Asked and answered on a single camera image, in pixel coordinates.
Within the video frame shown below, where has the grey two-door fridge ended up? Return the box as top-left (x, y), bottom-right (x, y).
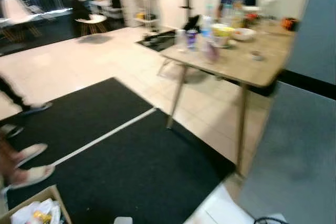
top-left (239, 0), bottom-right (336, 224)

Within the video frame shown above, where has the wooden seat chair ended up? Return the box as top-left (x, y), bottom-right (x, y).
top-left (71, 0), bottom-right (109, 38)

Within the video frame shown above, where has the brown cardboard box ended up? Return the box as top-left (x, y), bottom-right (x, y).
top-left (0, 185), bottom-right (72, 224)

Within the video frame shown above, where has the grey fridge compartment door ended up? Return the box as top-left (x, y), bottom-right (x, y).
top-left (239, 81), bottom-right (336, 224)

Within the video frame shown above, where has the white chair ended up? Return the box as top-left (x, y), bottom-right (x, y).
top-left (0, 0), bottom-right (38, 42)

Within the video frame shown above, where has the light wooden dining table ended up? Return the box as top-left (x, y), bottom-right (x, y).
top-left (159, 17), bottom-right (297, 176)

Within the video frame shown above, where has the orange and black tool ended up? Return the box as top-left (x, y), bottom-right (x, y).
top-left (281, 17), bottom-right (299, 31)

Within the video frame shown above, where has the person in dark trousers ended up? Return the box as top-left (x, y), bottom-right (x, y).
top-left (0, 74), bottom-right (53, 140)

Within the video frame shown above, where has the white plastic bag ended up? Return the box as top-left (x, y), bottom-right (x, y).
top-left (10, 199), bottom-right (64, 224)

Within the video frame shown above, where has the purple drink can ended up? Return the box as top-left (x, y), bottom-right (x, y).
top-left (186, 29), bottom-right (198, 51)

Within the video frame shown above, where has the blue label water bottle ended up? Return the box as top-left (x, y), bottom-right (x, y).
top-left (202, 15), bottom-right (214, 41)

